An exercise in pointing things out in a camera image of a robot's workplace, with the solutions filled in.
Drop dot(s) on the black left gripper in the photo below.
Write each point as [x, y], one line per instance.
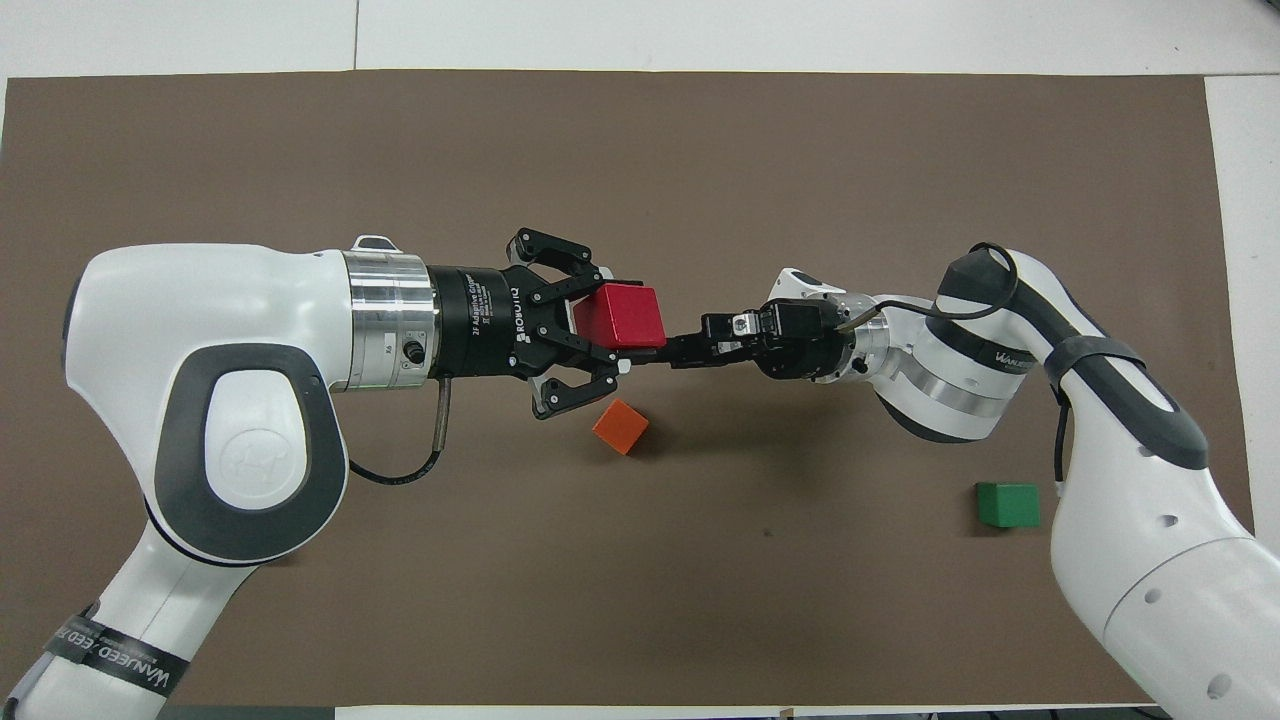
[485, 320]

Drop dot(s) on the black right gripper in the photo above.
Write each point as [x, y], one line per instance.
[805, 345]

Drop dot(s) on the red wooden block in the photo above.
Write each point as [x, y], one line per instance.
[620, 318]

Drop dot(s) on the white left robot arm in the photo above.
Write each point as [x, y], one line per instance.
[230, 420]

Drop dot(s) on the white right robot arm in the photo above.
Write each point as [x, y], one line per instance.
[1130, 500]

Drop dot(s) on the orange wooden block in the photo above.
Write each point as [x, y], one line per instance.
[620, 428]

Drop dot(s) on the green wooden block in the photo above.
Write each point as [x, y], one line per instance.
[1006, 506]

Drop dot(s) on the brown table mat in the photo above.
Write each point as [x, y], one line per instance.
[700, 170]

